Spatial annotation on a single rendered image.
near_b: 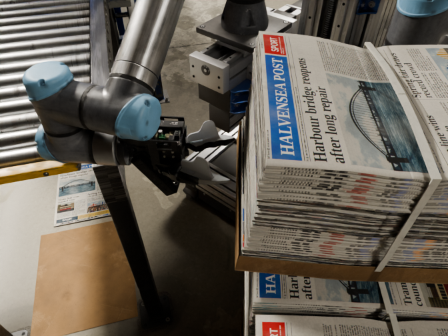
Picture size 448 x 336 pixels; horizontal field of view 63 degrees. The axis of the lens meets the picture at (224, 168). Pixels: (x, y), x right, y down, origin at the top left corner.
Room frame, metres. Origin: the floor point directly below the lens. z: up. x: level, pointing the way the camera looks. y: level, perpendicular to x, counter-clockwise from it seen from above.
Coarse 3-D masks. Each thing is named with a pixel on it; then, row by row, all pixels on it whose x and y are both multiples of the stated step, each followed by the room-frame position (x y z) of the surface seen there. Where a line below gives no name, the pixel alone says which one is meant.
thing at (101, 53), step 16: (96, 0) 1.38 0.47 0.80; (96, 16) 1.24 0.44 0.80; (96, 32) 1.12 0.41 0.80; (96, 48) 1.02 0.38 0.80; (112, 48) 1.24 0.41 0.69; (96, 64) 0.92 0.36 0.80; (112, 64) 1.05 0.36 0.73; (96, 80) 0.84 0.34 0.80; (96, 176) 0.52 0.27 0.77; (112, 176) 0.52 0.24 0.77; (112, 192) 0.52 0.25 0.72
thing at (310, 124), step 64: (256, 64) 0.48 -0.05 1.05; (320, 64) 0.45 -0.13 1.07; (256, 128) 0.35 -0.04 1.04; (320, 128) 0.31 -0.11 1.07; (384, 128) 0.33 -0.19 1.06; (256, 192) 0.27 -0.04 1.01; (320, 192) 0.25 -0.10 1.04; (384, 192) 0.25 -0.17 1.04; (256, 256) 0.26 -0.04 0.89; (320, 256) 0.26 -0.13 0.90
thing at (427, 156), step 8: (368, 48) 0.51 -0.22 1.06; (376, 56) 0.48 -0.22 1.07; (384, 64) 0.45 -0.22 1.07; (392, 72) 0.43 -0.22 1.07; (392, 80) 0.41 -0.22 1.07; (400, 88) 0.39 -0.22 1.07; (400, 96) 0.37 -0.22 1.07; (408, 104) 0.36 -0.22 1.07; (408, 112) 0.34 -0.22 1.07; (416, 120) 0.33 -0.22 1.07; (416, 128) 0.31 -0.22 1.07; (416, 136) 0.30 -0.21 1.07; (424, 136) 0.30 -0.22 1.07; (424, 144) 0.29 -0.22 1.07; (424, 152) 0.28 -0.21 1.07; (424, 160) 0.27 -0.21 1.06; (432, 160) 0.27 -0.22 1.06; (432, 168) 0.26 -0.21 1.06; (432, 176) 0.25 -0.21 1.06; (440, 176) 0.25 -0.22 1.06
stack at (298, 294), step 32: (256, 288) 0.24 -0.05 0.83; (288, 288) 0.24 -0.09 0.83; (320, 288) 0.24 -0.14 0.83; (352, 288) 0.24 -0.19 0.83; (384, 288) 0.24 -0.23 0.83; (416, 288) 0.24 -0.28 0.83; (256, 320) 0.20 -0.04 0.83; (288, 320) 0.20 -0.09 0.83; (320, 320) 0.20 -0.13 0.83; (352, 320) 0.20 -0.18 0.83; (384, 320) 0.20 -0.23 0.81; (416, 320) 0.21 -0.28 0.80
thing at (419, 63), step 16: (400, 48) 0.52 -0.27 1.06; (416, 48) 0.52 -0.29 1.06; (432, 48) 0.51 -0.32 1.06; (400, 64) 0.47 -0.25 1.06; (416, 64) 0.47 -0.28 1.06; (432, 64) 0.47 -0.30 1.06; (416, 80) 0.43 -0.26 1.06; (432, 80) 0.43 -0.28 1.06; (432, 96) 0.39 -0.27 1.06; (432, 112) 0.36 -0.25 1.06; (432, 224) 0.25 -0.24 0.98; (432, 240) 0.25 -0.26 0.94; (416, 256) 0.25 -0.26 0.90; (432, 256) 0.25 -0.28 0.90
